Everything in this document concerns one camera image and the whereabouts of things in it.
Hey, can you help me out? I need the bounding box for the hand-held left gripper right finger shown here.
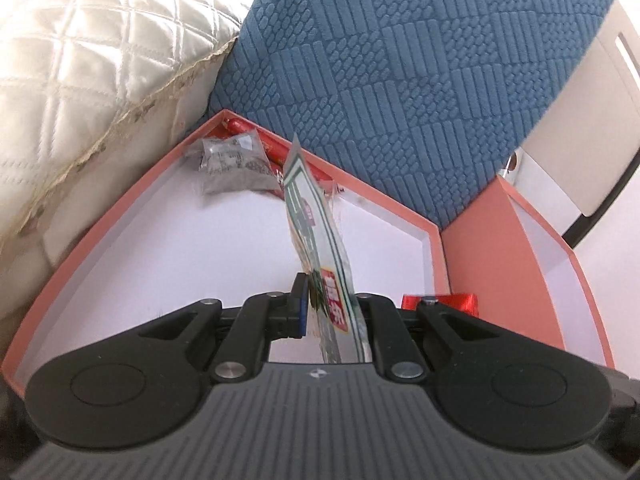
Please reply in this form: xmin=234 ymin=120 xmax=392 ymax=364
xmin=355 ymin=293 xmax=502 ymax=384

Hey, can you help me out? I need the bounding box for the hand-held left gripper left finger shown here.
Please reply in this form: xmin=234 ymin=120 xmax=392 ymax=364
xmin=135 ymin=272 xmax=309 ymax=385

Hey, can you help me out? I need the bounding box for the green bordered clear snack packet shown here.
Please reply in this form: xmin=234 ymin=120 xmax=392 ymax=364
xmin=281 ymin=133 xmax=374 ymax=367

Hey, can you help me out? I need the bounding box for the shallow pink cardboard box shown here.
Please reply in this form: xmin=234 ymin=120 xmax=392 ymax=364
xmin=0 ymin=108 xmax=447 ymax=397

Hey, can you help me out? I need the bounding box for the deep pink cardboard box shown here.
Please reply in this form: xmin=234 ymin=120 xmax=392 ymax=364
xmin=442 ymin=174 xmax=618 ymax=375

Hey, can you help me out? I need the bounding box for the crinkled red foil packet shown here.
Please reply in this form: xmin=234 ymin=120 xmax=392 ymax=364
xmin=400 ymin=291 xmax=479 ymax=317

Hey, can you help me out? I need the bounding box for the long red snack packet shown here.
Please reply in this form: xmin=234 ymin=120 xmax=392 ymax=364
xmin=221 ymin=116 xmax=342 ymax=192

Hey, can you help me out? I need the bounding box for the grey snack packet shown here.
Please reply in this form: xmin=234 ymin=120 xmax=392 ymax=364
xmin=181 ymin=129 xmax=279 ymax=197

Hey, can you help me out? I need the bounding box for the blue textured cushion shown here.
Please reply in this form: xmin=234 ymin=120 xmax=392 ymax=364
xmin=204 ymin=0 xmax=617 ymax=228

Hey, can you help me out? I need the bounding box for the white cabinet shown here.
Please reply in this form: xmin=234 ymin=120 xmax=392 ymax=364
xmin=517 ymin=0 xmax=640 ymax=253

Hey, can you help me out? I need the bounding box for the cream quilted pillow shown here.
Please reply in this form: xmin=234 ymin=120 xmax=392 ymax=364
xmin=0 ymin=0 xmax=268 ymax=321

